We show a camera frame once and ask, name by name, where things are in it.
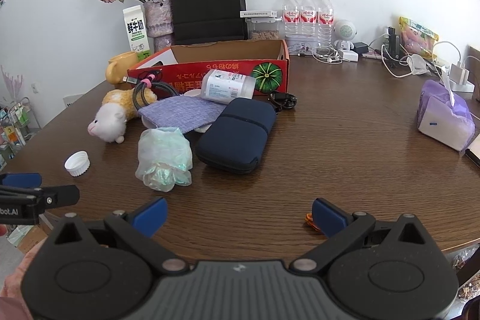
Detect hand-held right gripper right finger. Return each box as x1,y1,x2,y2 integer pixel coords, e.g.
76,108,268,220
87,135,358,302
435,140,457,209
291,197,433,273

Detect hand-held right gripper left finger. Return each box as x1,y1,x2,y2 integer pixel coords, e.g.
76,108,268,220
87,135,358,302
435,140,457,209
50,197,190,273

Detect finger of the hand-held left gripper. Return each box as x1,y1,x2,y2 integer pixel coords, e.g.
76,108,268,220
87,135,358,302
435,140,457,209
0,172,43,198
23,184,80,210

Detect white bottle cap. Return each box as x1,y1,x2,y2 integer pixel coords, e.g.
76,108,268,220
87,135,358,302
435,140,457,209
64,151,91,177

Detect iridescent plastic bag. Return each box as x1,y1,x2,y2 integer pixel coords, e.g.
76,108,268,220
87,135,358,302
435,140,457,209
135,127,194,192

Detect plush hamster toy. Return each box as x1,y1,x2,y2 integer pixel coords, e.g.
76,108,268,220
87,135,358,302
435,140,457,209
88,89,158,144

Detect purple knitted cloth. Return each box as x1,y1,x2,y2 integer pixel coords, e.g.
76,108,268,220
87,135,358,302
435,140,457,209
137,94,226,135

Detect navy zip case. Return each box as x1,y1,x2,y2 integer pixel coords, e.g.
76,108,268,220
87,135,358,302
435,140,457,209
194,97,278,175

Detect braided charging cable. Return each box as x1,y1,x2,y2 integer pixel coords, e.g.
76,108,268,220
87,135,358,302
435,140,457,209
129,70,181,115

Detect small black gadget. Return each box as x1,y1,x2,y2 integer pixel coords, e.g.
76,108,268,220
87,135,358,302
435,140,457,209
269,91,298,113

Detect white wet wipes canister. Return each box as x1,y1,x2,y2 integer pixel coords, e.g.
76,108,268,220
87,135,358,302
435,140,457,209
202,68,257,104

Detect red cardboard box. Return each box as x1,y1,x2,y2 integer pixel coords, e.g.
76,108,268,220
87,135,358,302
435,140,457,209
126,38,290,100

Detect brown cardboard carton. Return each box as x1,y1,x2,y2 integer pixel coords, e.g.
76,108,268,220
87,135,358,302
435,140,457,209
7,222,50,254

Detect pink dried grass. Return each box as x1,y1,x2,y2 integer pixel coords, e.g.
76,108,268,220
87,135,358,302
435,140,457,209
0,64,25,100

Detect yellow mug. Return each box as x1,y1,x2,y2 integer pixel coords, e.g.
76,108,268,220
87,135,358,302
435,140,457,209
105,50,148,84

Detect clear snack bag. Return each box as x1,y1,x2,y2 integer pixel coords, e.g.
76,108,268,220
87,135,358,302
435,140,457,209
449,241,480,303

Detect purple tissue pack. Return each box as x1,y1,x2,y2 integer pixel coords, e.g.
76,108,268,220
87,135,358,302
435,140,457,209
417,67,476,152

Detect dark notebook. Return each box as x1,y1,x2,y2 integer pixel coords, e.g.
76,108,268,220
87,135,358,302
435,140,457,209
464,134,480,168

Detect white earphones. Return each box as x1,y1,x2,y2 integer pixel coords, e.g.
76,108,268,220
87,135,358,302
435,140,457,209
311,46,344,63

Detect printed tin box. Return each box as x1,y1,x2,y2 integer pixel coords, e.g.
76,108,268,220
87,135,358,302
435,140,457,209
286,35,320,57

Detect white green milk carton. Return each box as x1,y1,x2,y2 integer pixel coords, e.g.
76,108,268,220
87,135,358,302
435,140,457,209
122,4,152,63

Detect black upright device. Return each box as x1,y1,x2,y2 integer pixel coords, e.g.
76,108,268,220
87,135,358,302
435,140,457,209
386,26,404,59

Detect white round robot speaker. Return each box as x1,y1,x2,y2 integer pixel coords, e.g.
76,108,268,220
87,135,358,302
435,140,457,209
331,19,359,51

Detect clear jar of seeds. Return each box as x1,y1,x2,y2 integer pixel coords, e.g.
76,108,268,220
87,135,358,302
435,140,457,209
247,18,282,42

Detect purple speckled vase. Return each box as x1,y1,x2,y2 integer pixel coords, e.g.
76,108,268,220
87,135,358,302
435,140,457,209
143,0,175,51

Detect yellow snack packet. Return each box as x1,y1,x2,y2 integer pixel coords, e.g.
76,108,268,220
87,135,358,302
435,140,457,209
398,15,440,55

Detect flat white box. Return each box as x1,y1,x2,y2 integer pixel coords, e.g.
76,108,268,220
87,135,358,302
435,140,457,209
240,9,280,20

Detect brown board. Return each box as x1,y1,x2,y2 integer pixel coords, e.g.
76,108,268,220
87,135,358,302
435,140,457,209
466,44,480,104

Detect wire shelf rack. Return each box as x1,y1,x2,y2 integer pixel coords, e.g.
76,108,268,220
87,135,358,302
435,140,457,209
0,97,31,171

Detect white chargers and cables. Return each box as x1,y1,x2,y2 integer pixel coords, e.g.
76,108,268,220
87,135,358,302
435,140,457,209
406,54,428,75

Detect white wall charger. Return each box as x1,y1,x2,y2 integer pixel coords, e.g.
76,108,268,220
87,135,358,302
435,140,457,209
449,63,476,93

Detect white charging cable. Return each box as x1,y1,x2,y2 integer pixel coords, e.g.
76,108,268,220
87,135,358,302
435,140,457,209
382,40,463,79

